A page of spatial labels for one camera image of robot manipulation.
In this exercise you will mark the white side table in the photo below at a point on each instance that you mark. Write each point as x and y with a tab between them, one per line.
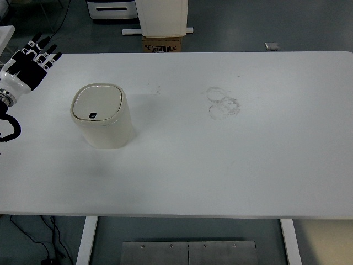
5	34

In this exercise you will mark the grey metal plate with screws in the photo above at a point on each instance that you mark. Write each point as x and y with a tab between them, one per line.
187	254

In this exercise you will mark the cream trash bin with lid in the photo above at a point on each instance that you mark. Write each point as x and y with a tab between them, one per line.
104	129

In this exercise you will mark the brown cardboard box black print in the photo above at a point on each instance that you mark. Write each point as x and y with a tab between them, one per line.
161	45

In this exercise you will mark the black power adapter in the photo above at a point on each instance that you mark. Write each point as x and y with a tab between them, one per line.
46	261

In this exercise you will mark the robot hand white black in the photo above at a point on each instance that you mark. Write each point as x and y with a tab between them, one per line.
29	71

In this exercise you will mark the large white plastic bin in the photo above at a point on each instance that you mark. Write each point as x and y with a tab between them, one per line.
162	16

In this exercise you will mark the white appliance with black slot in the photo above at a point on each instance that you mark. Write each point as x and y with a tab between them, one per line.
113	11

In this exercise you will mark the white table leg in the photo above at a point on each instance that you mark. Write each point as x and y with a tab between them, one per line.
291	243
86	240

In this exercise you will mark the small grey floor plate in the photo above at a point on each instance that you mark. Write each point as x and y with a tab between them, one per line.
272	46

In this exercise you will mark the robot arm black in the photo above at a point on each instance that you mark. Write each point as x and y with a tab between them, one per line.
7	102

